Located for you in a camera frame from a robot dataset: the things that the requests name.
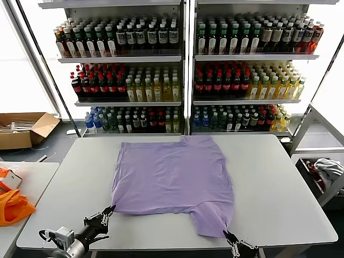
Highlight orange fabric bag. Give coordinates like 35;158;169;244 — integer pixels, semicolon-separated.
0;189;37;227

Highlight grey metal frame cart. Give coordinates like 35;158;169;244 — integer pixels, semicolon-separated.
289;103;344;208

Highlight orange yellow juice bottle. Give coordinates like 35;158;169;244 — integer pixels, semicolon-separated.
286;76;297;99
267;76;279;100
295;76;306;99
276;76;288;100
257;76;269;100
247;76;260;100
281;113;292;131
271;113;283;132

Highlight reddish brown drink bottle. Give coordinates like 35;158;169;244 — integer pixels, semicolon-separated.
55;30;67;58

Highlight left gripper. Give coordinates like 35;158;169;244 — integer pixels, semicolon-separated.
80;204;117;245

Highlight red drink bottle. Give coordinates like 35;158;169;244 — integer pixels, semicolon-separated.
302;21;314;53
311;21;325;53

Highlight black left camera cable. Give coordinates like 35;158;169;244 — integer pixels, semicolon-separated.
38;229;59;249

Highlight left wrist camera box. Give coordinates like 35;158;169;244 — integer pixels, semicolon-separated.
44;226;75;249

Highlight orange white carton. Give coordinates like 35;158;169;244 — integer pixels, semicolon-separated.
0;166;23;193

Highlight metal drinks shelf unit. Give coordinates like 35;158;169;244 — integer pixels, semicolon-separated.
37;0;189;137
188;0;340;137

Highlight brown cardboard box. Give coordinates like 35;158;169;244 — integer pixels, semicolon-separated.
0;112;61;150

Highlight grey slanted metal beam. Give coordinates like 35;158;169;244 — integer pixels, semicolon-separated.
4;0;63;120

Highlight grey crumpled garment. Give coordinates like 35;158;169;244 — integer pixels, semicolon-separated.
313;157;344;189

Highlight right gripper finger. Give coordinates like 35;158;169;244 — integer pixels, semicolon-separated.
227;232;259;250
222;230;240;256

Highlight red white garment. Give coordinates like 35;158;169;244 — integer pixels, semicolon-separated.
305;160;326;193

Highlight purple t-shirt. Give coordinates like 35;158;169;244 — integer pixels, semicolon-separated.
109;135;235;239

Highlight clear plastic packets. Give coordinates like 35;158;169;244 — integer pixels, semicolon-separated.
0;121;37;134

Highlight black drink bottle white label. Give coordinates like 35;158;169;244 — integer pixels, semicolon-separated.
147;23;157;56
135;23;146;56
157;23;168;56
116;24;127;56
282;21;294;53
125;24;136;56
168;23;178;56
292;21;304;53

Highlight black slanted pole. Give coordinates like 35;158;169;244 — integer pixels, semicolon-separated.
15;0;82;137
291;34;344;139

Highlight cola bottle red cap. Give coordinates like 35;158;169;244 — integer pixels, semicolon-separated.
194;71;204;95
266;110;275;131
213;71;223;95
98;74;109;98
116;74;126;97
156;112;166;133
80;74;91;98
203;71;213;95
90;74;100;98
232;70;242;95
70;71;83;99
258;110;267;131
222;71;232;95
241;70;250;95
107;74;118;97
148;112;157;133

